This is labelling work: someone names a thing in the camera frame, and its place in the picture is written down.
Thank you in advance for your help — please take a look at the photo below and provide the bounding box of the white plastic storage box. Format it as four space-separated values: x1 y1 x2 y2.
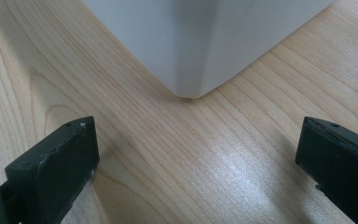
80 0 337 100

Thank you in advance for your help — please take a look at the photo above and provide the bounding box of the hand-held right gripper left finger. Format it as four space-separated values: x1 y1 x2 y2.
4 115 101 224

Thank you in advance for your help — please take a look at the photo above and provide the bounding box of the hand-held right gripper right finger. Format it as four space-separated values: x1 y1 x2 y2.
294 116 358 224

